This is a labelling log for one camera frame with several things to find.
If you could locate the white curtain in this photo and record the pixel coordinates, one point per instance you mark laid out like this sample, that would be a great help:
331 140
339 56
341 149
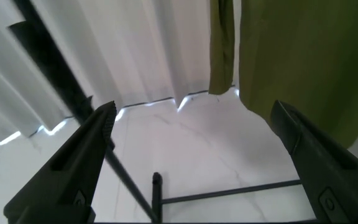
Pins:
135 46

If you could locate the green printed shirt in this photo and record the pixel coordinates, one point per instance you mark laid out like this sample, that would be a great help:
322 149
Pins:
306 56

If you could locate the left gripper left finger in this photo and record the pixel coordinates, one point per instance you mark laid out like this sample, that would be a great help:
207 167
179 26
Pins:
70 174

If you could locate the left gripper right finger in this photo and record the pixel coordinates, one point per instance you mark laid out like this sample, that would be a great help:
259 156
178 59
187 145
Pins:
331 180

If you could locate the black clothes rack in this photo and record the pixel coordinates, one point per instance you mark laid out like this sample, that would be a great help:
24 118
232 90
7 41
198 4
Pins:
51 62

